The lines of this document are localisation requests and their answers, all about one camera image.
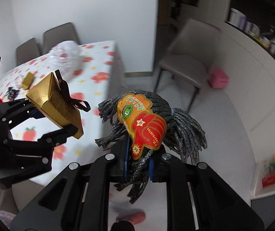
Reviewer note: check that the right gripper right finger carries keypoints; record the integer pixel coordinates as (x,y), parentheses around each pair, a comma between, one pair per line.
(198,198)

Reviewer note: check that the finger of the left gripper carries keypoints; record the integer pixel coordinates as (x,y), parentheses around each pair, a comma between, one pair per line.
(15,112)
(36,155)

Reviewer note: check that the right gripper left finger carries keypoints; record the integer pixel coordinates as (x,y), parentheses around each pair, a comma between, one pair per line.
(78,198)

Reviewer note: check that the gold paper gift bag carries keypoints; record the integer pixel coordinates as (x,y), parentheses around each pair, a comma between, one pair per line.
(51,96)

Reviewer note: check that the clear bag with cup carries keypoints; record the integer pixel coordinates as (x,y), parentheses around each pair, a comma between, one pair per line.
(65,57)

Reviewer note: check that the black scouring pad bundle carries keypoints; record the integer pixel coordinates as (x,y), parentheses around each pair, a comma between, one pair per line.
(150,122)

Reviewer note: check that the dark wrapper on table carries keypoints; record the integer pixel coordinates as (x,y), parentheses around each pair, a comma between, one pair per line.
(12,93)

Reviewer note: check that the small gold box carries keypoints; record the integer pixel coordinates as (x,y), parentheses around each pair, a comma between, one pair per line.
(27,81)

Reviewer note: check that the pink slipper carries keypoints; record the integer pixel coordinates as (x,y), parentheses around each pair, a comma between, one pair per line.
(133,218)

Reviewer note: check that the grey chair near table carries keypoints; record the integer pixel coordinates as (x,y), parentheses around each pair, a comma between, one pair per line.
(27,51)

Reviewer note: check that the white shelf with boxes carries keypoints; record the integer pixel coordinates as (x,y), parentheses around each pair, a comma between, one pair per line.
(263,184)

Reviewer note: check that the pink footstool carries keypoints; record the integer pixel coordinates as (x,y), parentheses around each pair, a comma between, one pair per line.
(217,78)

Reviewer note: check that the white base cabinets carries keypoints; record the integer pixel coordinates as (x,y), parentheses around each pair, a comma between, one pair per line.
(251,88)

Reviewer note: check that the grey chair by wall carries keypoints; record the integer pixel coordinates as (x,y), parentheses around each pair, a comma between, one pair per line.
(191,54)

